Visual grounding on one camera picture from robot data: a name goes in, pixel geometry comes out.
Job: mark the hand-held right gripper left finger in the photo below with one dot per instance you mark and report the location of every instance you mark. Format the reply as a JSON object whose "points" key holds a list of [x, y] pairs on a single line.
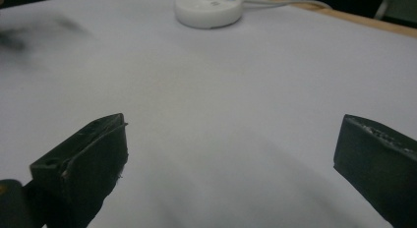
{"points": [[88, 162]]}

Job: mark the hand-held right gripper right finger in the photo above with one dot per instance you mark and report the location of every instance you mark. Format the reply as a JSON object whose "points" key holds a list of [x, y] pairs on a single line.
{"points": [[377, 159]]}

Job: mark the white round lamp base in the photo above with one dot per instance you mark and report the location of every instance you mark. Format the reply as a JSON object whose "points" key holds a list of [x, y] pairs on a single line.
{"points": [[208, 10]]}

